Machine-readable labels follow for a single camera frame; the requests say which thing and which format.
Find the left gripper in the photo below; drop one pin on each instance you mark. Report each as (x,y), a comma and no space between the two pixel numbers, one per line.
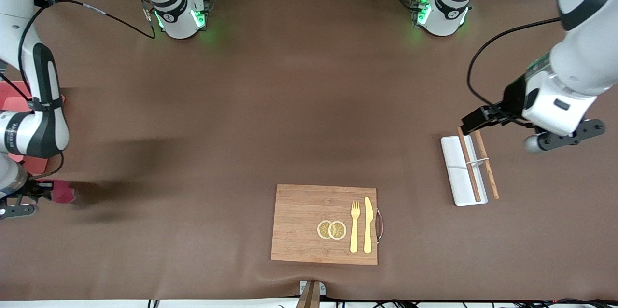
(512,97)

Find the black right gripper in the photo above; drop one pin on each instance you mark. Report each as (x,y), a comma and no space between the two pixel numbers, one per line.
(30,188)

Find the red and grey cloth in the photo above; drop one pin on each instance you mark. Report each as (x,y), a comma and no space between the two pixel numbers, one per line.
(63,192)

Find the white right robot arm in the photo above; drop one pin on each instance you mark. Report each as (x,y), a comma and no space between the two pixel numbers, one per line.
(38,119)

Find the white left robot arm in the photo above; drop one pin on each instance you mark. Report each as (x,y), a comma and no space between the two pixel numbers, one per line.
(586,64)

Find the brown wooden chopstick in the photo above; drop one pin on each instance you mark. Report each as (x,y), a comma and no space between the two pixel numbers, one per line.
(486,163)
(470,168)

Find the white rectangular tray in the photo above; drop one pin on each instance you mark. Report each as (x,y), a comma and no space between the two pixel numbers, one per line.
(456,173)

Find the pink plastic bin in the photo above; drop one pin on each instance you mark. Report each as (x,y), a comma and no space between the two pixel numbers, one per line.
(12,100)

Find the yellow knife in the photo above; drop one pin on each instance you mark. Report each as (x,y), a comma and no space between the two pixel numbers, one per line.
(368,230)

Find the yellow fork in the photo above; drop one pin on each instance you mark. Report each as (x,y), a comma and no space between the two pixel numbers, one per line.
(355,235)

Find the lemon slice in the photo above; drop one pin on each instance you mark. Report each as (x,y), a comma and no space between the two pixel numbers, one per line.
(322,230)
(338,230)

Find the wooden cutting board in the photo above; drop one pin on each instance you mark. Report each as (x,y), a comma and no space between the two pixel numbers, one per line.
(299,221)

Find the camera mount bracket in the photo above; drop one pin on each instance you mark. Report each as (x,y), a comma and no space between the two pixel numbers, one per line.
(311,293)

